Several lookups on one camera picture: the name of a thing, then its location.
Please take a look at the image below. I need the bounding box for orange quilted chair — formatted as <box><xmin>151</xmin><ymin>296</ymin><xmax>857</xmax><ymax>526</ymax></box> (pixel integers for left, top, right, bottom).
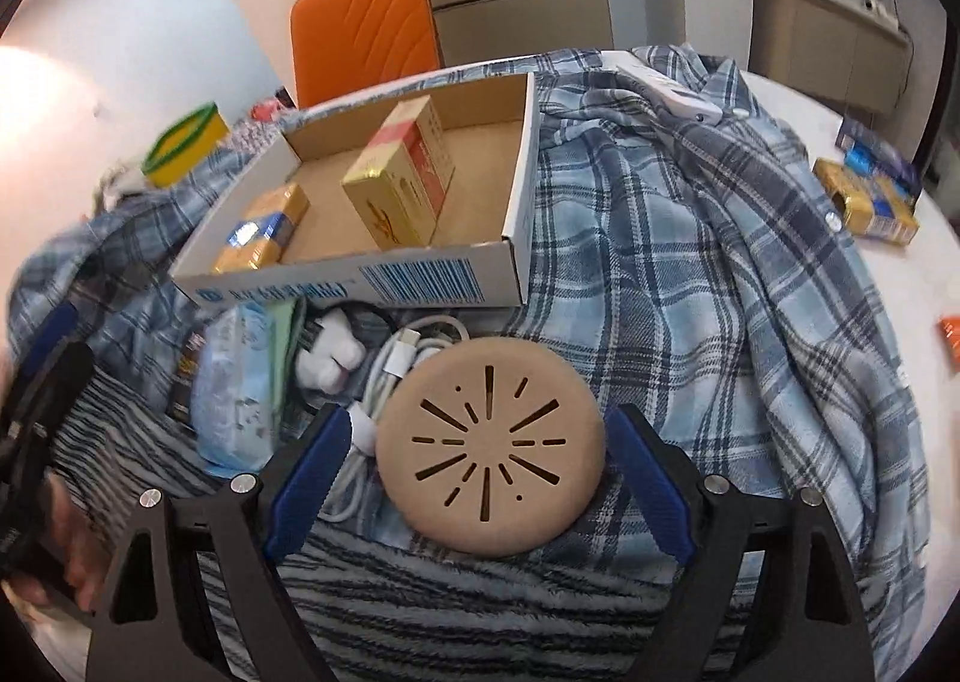
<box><xmin>290</xmin><ymin>0</ymin><xmax>445</xmax><ymax>109</ymax></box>

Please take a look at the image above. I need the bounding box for green packet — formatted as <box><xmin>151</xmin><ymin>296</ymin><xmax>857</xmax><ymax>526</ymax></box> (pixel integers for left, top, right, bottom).
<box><xmin>266</xmin><ymin>299</ymin><xmax>308</xmax><ymax>420</ymax></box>

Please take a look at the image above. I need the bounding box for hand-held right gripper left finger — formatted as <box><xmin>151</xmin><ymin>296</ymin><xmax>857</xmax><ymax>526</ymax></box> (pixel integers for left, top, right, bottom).
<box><xmin>85</xmin><ymin>406</ymin><xmax>353</xmax><ymax>682</ymax></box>

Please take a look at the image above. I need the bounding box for sequined patterned cloth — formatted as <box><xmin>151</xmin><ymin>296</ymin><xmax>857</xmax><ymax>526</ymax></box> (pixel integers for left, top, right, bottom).
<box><xmin>217</xmin><ymin>107</ymin><xmax>301</xmax><ymax>158</ymax></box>

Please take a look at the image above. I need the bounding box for blue tissue packet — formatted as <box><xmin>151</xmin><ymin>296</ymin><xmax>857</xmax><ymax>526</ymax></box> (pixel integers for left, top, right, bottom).
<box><xmin>191</xmin><ymin>303</ymin><xmax>290</xmax><ymax>473</ymax></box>

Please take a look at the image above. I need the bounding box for gold box with red band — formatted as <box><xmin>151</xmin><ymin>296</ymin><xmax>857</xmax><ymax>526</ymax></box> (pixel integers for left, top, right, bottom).
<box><xmin>341</xmin><ymin>95</ymin><xmax>457</xmax><ymax>252</ymax></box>

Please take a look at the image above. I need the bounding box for black hair tie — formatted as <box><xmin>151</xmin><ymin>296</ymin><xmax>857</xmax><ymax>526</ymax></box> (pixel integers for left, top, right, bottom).
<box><xmin>330</xmin><ymin>303</ymin><xmax>398</xmax><ymax>336</ymax></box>

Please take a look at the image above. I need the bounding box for small orange packet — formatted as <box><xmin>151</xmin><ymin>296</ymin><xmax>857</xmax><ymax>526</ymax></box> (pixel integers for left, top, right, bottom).
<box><xmin>937</xmin><ymin>316</ymin><xmax>960</xmax><ymax>375</ymax></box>

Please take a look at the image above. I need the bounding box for dark blue box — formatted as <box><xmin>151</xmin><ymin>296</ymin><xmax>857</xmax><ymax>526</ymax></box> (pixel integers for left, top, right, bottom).
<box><xmin>836</xmin><ymin>119</ymin><xmax>927</xmax><ymax>199</ymax></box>

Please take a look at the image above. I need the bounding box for round tan slotted coaster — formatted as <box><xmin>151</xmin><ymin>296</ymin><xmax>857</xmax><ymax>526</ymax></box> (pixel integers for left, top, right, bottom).
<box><xmin>375</xmin><ymin>339</ymin><xmax>607</xmax><ymax>564</ymax></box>

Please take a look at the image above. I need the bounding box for gold and blue packet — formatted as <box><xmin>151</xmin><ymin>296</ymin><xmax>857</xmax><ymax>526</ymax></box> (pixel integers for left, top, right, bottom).
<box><xmin>814</xmin><ymin>157</ymin><xmax>875</xmax><ymax>233</ymax></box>
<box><xmin>212</xmin><ymin>183</ymin><xmax>311</xmax><ymax>276</ymax></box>
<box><xmin>851</xmin><ymin>175</ymin><xmax>921</xmax><ymax>248</ymax></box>

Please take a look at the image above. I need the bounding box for yellow container with green rim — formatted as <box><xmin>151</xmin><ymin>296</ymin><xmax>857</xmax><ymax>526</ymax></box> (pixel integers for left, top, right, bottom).
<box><xmin>142</xmin><ymin>103</ymin><xmax>232</xmax><ymax>189</ymax></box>

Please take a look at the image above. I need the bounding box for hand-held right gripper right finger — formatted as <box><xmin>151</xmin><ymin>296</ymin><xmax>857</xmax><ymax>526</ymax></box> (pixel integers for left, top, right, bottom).
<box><xmin>606</xmin><ymin>403</ymin><xmax>877</xmax><ymax>682</ymax></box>

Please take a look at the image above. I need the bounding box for beige bathroom vanity cabinet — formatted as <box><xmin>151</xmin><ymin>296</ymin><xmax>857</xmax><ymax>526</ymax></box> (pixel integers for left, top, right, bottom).
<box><xmin>752</xmin><ymin>0</ymin><xmax>912</xmax><ymax>116</ymax></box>

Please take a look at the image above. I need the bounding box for white remote control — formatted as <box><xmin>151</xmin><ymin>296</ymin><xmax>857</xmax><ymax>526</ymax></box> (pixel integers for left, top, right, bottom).
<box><xmin>619</xmin><ymin>62</ymin><xmax>751</xmax><ymax>124</ymax></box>

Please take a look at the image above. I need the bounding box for person's left hand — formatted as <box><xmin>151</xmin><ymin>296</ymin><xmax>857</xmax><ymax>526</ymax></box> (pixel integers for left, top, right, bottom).
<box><xmin>11</xmin><ymin>472</ymin><xmax>106</xmax><ymax>612</ymax></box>

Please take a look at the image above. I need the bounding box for dark small packet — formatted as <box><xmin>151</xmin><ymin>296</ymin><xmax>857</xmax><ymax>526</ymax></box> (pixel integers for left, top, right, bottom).
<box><xmin>166</xmin><ymin>328</ymin><xmax>209</xmax><ymax>428</ymax></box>

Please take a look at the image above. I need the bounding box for grey striped fuzzy cloth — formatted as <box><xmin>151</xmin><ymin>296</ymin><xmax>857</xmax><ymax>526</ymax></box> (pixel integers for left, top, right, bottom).
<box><xmin>45</xmin><ymin>367</ymin><xmax>758</xmax><ymax>682</ymax></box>

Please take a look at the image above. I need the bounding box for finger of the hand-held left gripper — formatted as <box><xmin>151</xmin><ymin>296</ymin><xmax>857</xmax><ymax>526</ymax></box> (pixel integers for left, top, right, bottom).
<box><xmin>11</xmin><ymin>301</ymin><xmax>80</xmax><ymax>383</ymax></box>

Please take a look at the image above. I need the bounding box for blue plaid shirt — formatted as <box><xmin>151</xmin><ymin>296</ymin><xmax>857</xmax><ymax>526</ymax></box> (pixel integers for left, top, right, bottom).
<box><xmin>7</xmin><ymin>44</ymin><xmax>935</xmax><ymax>682</ymax></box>

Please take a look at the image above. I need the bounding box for white charging cable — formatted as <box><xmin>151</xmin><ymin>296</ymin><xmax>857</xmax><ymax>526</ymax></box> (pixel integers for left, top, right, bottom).
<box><xmin>319</xmin><ymin>325</ymin><xmax>473</xmax><ymax>522</ymax></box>

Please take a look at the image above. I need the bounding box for white grey bag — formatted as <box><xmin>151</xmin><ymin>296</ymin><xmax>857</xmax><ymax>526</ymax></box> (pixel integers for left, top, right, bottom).
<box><xmin>97</xmin><ymin>160</ymin><xmax>151</xmax><ymax>210</ymax></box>

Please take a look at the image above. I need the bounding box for red pink bag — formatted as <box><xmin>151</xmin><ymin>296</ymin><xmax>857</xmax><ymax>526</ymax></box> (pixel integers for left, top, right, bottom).
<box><xmin>251</xmin><ymin>92</ymin><xmax>293</xmax><ymax>124</ymax></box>

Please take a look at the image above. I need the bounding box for cardboard box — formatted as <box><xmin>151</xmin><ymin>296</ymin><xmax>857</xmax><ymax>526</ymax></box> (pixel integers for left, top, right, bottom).
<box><xmin>169</xmin><ymin>70</ymin><xmax>539</xmax><ymax>308</ymax></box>

